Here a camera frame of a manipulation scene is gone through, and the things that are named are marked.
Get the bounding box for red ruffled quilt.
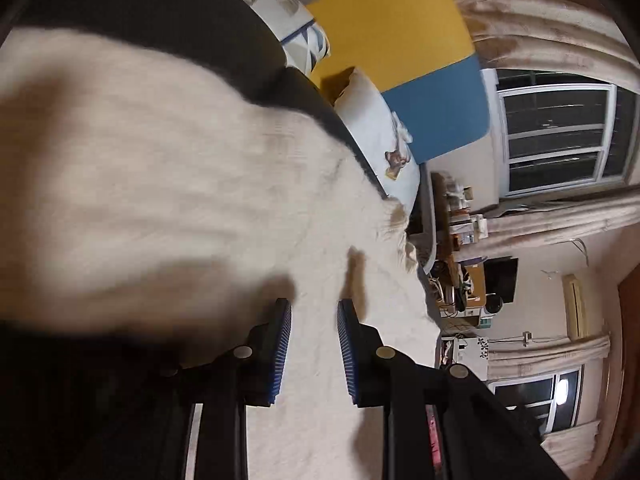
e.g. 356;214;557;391
425;405;442;472

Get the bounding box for black monitor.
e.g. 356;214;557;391
484;257;518;304

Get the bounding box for cream knit sweater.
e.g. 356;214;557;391
1;27;438;479

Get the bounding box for white desk fan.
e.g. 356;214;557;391
484;292;503;315

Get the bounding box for wooden desk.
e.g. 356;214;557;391
430;172;487;318

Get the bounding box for grey yellow blue sofa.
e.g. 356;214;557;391
302;0;489;162

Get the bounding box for white deer print pillow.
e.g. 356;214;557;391
334;68;420;214

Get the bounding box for left floral curtain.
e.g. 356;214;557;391
454;0;639;93

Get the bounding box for right floral curtain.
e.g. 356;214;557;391
487;335;611;380

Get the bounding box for middle floral curtain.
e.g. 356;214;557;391
454;190;639;261

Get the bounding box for floral curtain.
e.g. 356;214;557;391
487;335;611;380
454;0;639;93
454;190;639;261

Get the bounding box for wall air conditioner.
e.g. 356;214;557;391
562;274;588;340

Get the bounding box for geometric pattern pillow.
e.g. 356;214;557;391
243;0;330;77

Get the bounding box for stack of boxes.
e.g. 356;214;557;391
449;212;489;247

